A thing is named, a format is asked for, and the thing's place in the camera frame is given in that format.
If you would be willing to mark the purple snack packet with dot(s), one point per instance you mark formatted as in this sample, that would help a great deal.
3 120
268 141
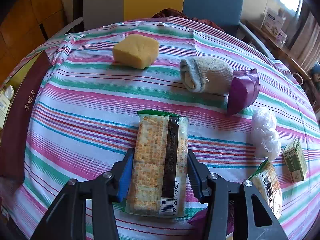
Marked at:
244 90
198 220

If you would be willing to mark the gold tin box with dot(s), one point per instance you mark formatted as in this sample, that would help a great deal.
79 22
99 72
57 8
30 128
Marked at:
21 88

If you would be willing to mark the tricolour fabric chair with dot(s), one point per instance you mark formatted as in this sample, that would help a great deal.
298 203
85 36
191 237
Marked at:
225 13

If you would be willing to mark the wooden side table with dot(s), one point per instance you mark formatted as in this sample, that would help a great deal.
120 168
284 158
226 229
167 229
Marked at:
279 51

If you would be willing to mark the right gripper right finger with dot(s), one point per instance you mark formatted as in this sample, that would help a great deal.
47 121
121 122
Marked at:
253 218

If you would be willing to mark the white plastic bag ball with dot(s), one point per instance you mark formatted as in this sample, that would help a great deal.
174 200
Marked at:
264 136

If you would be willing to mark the green medicine box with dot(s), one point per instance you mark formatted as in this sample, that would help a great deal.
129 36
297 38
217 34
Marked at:
295 161

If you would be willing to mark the dark red garment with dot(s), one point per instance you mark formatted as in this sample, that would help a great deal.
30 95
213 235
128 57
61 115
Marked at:
168 12

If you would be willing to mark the white tea box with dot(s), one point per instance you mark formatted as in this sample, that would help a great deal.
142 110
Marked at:
4 107

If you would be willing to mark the striped bed cover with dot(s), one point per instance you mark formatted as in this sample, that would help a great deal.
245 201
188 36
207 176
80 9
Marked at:
85 116

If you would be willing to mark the rolled beige sock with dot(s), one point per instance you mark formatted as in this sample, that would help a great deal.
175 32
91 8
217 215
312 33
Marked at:
206 74

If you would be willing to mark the long cracker packet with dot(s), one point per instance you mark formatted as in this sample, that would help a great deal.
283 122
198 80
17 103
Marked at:
159 174

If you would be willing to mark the wooden wardrobe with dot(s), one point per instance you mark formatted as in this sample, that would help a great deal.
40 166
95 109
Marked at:
25 25

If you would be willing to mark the white purple carton box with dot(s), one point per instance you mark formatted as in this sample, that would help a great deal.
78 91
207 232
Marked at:
272 23

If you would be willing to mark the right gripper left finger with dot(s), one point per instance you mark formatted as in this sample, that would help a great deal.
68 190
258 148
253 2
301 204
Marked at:
66 216

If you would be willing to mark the yellow sponge block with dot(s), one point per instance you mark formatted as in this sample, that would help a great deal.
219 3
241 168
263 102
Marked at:
136 51

